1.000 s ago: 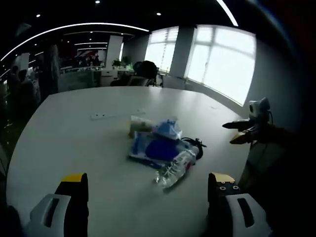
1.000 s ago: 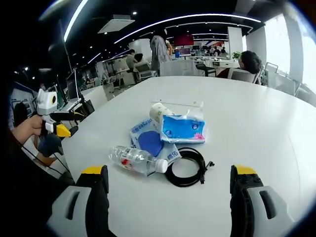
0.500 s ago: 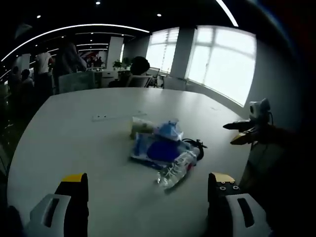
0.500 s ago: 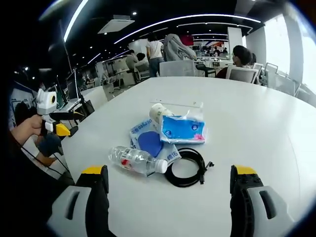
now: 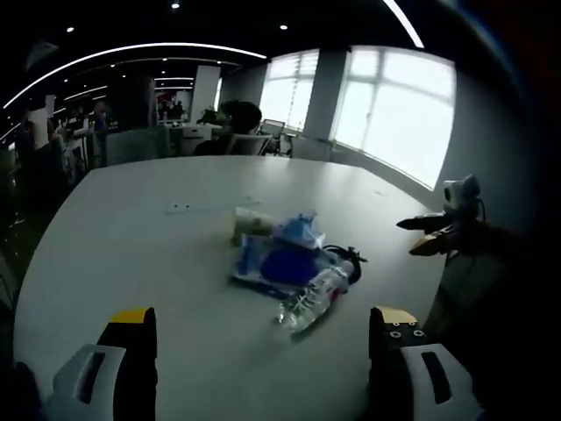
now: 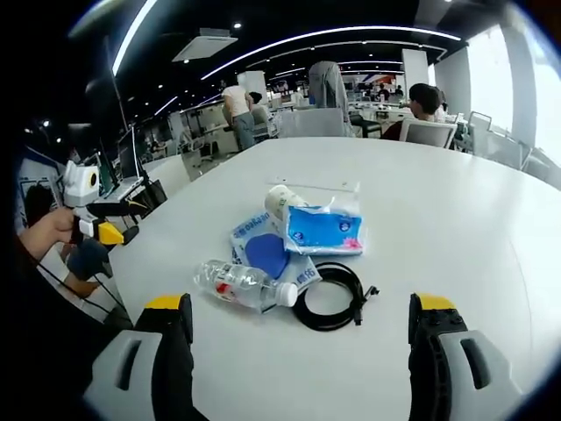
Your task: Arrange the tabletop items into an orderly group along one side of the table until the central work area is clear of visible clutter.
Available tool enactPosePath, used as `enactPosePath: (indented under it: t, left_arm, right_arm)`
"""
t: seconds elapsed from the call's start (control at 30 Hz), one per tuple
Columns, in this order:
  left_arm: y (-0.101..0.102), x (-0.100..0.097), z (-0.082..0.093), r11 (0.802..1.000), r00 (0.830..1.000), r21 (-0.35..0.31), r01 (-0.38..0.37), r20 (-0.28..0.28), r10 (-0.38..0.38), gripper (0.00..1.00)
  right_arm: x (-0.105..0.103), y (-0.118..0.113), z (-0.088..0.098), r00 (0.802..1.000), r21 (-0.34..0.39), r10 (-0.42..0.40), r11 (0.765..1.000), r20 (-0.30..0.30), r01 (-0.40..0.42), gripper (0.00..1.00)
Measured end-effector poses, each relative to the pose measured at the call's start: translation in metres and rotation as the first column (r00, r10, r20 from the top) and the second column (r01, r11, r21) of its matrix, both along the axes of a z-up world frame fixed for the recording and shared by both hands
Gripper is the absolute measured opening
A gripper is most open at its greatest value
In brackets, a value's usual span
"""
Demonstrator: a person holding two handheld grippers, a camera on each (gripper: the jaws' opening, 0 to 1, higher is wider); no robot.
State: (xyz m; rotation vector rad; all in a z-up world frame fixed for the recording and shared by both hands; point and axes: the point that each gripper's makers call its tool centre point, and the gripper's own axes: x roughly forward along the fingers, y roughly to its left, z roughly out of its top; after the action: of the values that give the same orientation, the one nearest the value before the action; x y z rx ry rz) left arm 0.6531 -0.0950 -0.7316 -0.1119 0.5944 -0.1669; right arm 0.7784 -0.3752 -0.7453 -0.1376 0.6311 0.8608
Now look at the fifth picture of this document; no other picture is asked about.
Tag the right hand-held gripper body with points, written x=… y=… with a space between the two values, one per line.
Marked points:
x=461 y=193

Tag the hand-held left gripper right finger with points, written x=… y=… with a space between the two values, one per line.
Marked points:
x=409 y=351

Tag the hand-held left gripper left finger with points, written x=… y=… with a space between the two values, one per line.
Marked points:
x=115 y=346

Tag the grey office chair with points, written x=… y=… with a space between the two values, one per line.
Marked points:
x=136 y=147
x=274 y=133

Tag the small white paper cup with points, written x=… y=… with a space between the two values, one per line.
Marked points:
x=250 y=223

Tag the blue wet wipes pack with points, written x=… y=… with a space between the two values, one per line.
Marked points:
x=280 y=265

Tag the white mesh office chair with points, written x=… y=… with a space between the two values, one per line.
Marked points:
x=250 y=144

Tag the green potted plant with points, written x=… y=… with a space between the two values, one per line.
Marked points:
x=212 y=115

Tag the clear plastic water bottle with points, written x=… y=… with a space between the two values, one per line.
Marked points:
x=313 y=302

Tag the blue plastic bag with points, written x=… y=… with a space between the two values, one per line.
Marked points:
x=298 y=230

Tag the white table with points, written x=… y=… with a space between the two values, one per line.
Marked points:
x=184 y=245

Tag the table socket cover plate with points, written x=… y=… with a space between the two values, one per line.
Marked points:
x=210 y=204

